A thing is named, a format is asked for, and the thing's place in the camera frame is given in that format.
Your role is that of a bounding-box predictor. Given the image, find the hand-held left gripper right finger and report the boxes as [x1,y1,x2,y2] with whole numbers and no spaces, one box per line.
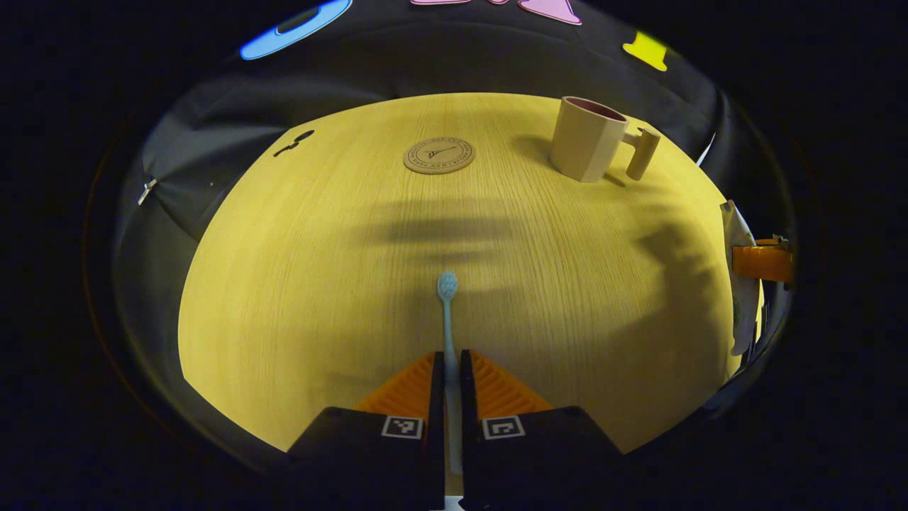
[460,349,625,511]

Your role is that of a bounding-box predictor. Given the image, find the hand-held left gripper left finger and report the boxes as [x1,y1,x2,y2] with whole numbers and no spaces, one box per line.
[287,351,445,511]

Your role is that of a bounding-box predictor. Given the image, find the white toothpaste tube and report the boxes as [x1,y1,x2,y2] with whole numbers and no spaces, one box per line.
[720,200,764,357]

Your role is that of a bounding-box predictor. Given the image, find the light blue toothbrush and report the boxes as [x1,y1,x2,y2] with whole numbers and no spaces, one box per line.
[436,271,465,475]

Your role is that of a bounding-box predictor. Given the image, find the beige cup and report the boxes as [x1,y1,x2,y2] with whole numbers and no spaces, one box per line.
[550,97,662,183]

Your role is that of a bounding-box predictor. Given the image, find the round cork coaster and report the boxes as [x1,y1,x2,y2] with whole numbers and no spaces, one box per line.
[403,136,476,175]

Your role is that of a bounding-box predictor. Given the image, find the black backdrop cloth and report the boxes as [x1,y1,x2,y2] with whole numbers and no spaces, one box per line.
[113,0,795,455]

